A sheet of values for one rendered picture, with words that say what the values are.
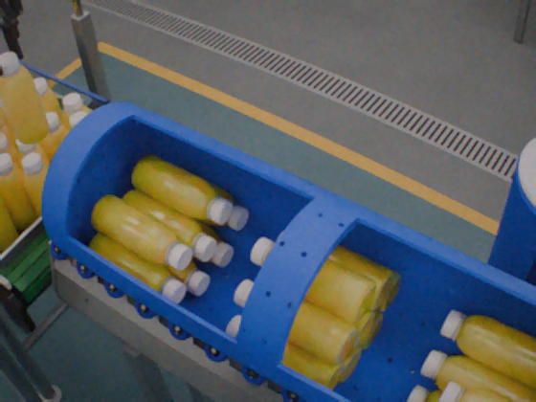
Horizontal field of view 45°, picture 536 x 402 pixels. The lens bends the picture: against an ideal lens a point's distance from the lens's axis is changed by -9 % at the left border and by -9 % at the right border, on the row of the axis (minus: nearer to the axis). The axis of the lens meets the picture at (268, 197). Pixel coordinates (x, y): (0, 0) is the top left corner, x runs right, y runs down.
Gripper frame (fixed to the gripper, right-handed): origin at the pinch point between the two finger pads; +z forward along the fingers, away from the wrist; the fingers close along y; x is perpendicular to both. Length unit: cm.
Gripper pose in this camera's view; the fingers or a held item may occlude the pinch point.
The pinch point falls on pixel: (2, 49)
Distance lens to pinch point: 113.0
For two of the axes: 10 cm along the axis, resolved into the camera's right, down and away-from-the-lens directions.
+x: -8.2, -4.4, 3.8
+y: 5.8, -6.6, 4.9
